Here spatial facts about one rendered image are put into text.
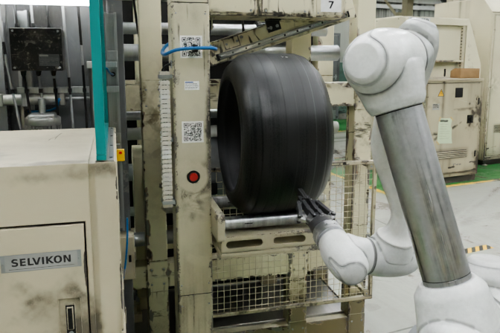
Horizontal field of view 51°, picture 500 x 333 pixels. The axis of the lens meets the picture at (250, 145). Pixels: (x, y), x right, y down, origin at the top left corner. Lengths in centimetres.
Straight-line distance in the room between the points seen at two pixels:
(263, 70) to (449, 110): 489
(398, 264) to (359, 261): 15
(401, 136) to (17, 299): 84
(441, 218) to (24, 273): 84
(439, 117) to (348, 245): 505
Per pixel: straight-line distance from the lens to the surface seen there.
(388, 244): 149
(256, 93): 169
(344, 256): 142
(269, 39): 227
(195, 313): 202
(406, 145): 111
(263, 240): 186
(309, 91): 174
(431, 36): 127
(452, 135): 659
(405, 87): 110
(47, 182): 108
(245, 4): 211
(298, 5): 218
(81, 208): 109
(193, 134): 182
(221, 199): 210
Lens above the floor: 147
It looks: 9 degrees down
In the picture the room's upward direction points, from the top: straight up
